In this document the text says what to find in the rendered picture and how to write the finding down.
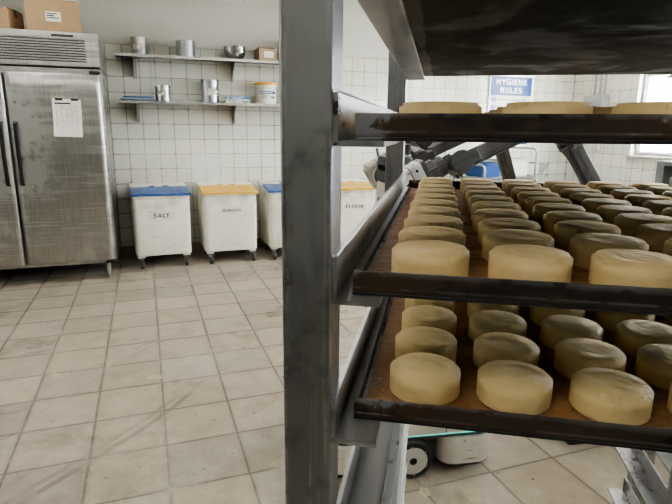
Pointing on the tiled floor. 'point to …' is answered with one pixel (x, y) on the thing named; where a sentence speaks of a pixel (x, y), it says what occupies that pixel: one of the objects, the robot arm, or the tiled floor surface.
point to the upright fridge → (55, 153)
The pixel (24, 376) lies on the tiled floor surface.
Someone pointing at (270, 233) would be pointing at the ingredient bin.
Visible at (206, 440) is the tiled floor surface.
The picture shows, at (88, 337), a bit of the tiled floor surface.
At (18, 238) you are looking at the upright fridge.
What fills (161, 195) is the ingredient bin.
